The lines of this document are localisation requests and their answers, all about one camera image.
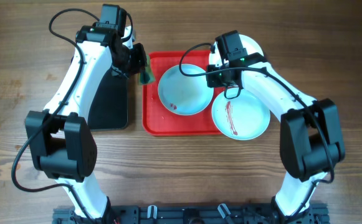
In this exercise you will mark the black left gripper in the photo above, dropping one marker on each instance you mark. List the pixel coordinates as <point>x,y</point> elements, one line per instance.
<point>140,63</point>

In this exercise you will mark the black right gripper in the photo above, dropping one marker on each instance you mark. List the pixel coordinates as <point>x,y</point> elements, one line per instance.
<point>213,81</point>

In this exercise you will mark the green yellow sponge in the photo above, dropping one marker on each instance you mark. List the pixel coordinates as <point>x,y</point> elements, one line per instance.
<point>146,76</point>

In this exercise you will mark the white plate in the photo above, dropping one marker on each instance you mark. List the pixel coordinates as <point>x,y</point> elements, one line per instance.
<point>184,95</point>
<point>250,44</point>
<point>240,115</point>

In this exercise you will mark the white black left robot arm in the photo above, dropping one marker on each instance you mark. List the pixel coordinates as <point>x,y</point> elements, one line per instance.
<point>61,144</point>

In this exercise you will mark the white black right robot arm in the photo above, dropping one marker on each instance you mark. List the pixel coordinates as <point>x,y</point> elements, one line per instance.
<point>311,142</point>

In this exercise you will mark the black water tray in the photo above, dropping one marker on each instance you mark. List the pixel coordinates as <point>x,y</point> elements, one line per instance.
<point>99,97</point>

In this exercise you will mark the red serving tray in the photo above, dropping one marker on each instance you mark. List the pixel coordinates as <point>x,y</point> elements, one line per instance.
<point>158,120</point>

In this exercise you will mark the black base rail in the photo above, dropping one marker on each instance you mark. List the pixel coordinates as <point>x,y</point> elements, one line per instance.
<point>249,213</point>

